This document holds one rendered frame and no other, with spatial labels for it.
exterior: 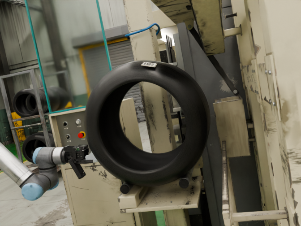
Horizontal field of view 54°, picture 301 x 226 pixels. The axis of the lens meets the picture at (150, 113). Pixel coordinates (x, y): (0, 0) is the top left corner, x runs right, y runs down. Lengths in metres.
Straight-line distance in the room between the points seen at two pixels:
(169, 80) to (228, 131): 0.49
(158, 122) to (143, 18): 0.57
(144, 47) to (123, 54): 9.40
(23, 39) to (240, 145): 11.93
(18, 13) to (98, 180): 11.41
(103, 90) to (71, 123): 1.01
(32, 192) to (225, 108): 1.02
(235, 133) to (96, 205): 1.24
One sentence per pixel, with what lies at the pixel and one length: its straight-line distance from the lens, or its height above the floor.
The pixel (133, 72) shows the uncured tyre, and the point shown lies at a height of 1.42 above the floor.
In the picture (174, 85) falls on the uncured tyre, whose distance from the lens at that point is 1.24.
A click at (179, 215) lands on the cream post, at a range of 1.83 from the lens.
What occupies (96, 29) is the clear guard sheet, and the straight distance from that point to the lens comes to 2.16.
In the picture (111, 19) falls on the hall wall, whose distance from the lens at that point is 11.37.
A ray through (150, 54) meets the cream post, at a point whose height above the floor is 1.51.
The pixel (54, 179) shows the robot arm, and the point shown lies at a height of 0.96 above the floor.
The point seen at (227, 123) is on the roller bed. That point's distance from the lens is 1.57.
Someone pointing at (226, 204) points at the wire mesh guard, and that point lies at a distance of 0.88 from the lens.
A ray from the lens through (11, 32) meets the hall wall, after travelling 13.36.
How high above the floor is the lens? 1.36
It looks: 6 degrees down
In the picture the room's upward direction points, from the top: 11 degrees counter-clockwise
